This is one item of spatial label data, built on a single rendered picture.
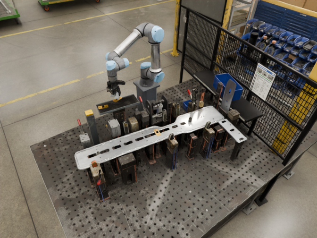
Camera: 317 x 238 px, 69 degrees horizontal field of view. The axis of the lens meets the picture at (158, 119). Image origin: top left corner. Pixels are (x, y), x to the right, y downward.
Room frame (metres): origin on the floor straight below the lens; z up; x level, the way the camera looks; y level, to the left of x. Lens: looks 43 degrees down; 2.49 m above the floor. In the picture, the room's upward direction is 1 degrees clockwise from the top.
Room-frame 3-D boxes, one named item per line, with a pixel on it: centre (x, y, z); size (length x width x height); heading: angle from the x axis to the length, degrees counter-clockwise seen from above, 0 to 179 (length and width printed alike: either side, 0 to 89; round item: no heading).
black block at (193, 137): (1.39, -0.31, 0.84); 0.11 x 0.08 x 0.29; 28
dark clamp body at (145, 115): (1.57, 0.13, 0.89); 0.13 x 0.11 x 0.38; 28
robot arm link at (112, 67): (1.58, 0.37, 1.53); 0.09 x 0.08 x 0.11; 136
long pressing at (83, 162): (1.39, 0.02, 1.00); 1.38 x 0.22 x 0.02; 118
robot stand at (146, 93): (2.02, 0.13, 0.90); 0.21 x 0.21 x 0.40; 37
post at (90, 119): (1.48, 0.60, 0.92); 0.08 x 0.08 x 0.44; 28
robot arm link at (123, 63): (1.66, 0.32, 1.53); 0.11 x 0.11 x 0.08; 46
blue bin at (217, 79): (1.99, -0.70, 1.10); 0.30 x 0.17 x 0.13; 18
